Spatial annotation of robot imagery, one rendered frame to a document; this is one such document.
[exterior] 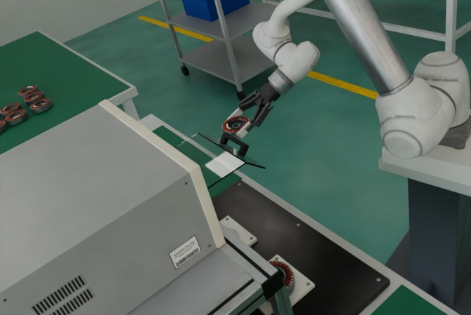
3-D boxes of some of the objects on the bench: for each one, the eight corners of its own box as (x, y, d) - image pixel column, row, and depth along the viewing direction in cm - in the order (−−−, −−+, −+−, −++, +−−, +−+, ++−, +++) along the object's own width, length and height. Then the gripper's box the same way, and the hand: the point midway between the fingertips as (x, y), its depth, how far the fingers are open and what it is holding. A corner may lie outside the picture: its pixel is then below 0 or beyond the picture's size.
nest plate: (228, 217, 152) (228, 215, 152) (257, 240, 141) (256, 238, 141) (190, 244, 146) (190, 241, 146) (218, 271, 135) (216, 268, 135)
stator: (279, 261, 132) (276, 252, 130) (304, 286, 123) (302, 277, 121) (246, 283, 128) (243, 275, 126) (270, 311, 119) (267, 302, 117)
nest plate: (277, 257, 135) (277, 254, 134) (315, 286, 124) (314, 283, 123) (237, 289, 129) (236, 286, 128) (272, 323, 118) (272, 320, 117)
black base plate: (241, 184, 169) (240, 179, 167) (390, 285, 122) (390, 278, 120) (127, 262, 150) (125, 257, 148) (251, 417, 103) (249, 411, 102)
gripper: (294, 106, 170) (250, 149, 173) (268, 82, 189) (230, 121, 192) (282, 93, 166) (237, 138, 169) (257, 70, 185) (218, 111, 188)
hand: (237, 125), depth 180 cm, fingers closed on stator, 11 cm apart
